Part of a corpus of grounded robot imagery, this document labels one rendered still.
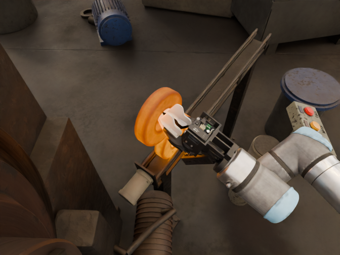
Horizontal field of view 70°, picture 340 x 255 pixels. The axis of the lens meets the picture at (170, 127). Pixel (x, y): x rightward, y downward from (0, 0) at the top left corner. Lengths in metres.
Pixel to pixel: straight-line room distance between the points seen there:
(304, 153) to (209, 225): 0.84
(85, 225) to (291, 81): 1.27
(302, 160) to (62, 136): 0.58
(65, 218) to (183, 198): 0.93
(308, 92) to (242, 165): 1.00
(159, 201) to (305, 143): 0.48
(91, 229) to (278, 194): 0.40
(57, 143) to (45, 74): 1.72
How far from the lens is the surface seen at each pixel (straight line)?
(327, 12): 2.51
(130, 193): 0.71
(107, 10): 2.31
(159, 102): 0.56
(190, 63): 2.19
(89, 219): 0.59
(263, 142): 1.05
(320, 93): 1.52
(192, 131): 0.53
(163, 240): 0.84
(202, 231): 1.39
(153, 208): 0.85
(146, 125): 0.56
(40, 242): 0.19
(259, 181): 0.56
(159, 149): 0.72
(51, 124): 0.66
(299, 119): 1.06
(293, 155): 0.68
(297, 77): 1.56
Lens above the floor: 1.34
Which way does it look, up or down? 53 degrees down
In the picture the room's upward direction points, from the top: straight up
